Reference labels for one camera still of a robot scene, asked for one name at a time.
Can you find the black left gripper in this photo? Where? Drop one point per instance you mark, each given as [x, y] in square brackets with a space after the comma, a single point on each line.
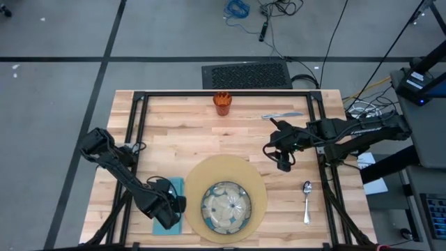
[170, 204]

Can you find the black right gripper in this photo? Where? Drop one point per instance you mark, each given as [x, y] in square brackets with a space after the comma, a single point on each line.
[292, 137]

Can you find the silver table knife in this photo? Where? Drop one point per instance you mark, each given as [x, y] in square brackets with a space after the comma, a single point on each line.
[282, 115]

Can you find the teal cloth napkin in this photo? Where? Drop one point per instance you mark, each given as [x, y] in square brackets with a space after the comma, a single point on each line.
[178, 184]

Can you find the silver spoon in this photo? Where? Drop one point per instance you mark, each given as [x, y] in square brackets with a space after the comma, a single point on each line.
[307, 188]

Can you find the round woven straw placemat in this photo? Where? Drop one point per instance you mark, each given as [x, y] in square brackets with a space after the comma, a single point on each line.
[258, 195]

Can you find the patterned ceramic bowl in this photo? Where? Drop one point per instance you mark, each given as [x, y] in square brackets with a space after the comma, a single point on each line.
[226, 207]

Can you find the orange faceted plastic cup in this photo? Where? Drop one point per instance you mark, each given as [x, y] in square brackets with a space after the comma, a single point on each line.
[223, 104]

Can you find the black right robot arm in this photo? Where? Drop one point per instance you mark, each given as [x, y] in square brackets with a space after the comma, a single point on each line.
[366, 130]

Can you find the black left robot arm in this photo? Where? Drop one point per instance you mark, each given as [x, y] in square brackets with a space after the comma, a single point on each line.
[118, 167]

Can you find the black perforated floor mat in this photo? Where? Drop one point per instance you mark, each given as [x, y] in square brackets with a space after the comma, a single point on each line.
[244, 75]

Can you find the white power strip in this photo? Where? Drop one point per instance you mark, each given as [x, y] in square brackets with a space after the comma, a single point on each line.
[364, 109]

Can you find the white paper sheet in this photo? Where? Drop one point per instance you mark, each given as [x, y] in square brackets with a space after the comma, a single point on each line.
[376, 186]

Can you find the black diagonal mast beam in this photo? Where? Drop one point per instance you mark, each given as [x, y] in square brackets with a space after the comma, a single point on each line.
[390, 164]
[433, 57]

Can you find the black device with blue light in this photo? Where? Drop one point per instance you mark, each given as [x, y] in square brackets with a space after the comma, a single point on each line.
[411, 82]

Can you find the grey desk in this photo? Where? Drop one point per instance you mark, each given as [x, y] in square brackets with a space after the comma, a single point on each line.
[432, 146]

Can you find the black keyboard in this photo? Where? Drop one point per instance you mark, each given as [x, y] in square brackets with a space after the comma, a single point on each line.
[437, 216]

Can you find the black caster wheel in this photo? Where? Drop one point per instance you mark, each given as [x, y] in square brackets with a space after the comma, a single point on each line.
[5, 10]

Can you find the black aluminium table frame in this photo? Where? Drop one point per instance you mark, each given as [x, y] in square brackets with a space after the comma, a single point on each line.
[226, 93]

